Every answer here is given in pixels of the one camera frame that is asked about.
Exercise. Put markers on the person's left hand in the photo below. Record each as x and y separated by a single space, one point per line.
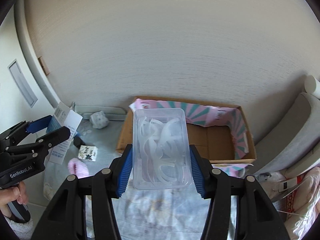
18 193

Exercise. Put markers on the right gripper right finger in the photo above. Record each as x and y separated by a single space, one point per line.
256 216

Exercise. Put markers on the light blue floral bedsheet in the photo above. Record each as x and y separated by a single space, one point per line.
146 214

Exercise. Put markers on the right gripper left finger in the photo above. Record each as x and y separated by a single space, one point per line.
65 215

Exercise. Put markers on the clear plastic floss pick box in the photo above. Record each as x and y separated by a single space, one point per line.
161 155

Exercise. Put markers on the blue white medicine box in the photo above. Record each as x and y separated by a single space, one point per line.
64 124

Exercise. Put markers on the grey upholstered headboard cushion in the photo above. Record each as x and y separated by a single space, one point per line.
295 135

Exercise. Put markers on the small floral white box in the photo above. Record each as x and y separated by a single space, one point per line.
88 153

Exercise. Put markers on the white patterned sock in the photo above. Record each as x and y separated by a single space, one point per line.
99 120

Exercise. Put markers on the pink fuzzy sock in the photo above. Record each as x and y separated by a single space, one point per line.
78 168

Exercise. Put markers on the grey wall panel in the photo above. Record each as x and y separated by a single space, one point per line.
22 84

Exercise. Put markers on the cardboard box with pink lining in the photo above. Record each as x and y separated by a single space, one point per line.
219 131

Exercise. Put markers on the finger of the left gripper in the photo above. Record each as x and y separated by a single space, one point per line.
14 135
45 142

